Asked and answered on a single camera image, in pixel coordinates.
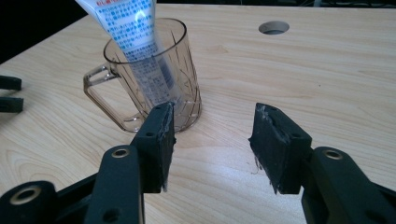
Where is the white tube with blue print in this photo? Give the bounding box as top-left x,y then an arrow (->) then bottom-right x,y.
75,0 -> 183,108

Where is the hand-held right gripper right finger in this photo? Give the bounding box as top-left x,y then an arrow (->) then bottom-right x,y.
248,102 -> 314,195

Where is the clear plastic cup with handle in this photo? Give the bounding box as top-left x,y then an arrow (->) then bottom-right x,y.
82,17 -> 203,134

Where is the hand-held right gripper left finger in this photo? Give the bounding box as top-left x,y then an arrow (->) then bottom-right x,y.
130,102 -> 177,194

